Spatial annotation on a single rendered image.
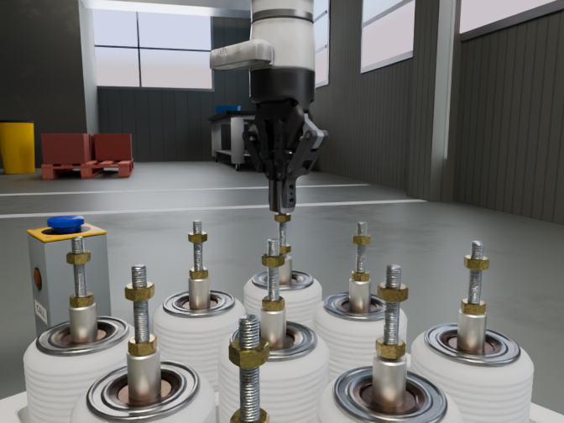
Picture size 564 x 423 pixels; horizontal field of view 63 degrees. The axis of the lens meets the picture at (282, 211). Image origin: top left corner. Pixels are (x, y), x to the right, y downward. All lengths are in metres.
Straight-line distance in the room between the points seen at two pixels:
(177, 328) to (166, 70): 8.02
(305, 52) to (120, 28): 8.06
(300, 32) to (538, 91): 2.30
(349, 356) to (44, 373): 0.26
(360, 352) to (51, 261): 0.35
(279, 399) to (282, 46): 0.34
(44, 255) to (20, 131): 5.59
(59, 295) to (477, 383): 0.44
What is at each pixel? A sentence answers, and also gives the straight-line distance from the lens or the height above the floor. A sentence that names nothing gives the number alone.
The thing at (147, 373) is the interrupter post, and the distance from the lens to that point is 0.34.
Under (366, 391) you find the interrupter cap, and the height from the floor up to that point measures 0.25.
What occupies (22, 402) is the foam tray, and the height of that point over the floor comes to 0.18.
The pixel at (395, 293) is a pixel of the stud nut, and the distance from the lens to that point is 0.30.
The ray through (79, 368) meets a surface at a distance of 0.41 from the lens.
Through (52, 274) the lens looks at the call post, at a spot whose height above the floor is 0.27.
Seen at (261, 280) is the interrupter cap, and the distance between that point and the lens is 0.56.
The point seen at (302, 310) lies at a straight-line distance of 0.53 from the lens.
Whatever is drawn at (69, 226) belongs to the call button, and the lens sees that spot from 0.59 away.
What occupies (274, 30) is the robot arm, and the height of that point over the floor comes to 0.53.
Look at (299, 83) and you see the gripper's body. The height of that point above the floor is 0.48.
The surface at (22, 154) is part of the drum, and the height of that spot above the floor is 0.23.
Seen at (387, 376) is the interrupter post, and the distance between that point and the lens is 0.32.
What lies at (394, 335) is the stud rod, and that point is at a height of 0.30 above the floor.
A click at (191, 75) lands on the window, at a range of 8.42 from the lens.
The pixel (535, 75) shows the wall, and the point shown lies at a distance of 2.78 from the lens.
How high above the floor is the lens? 0.42
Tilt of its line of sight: 9 degrees down
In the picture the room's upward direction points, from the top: straight up
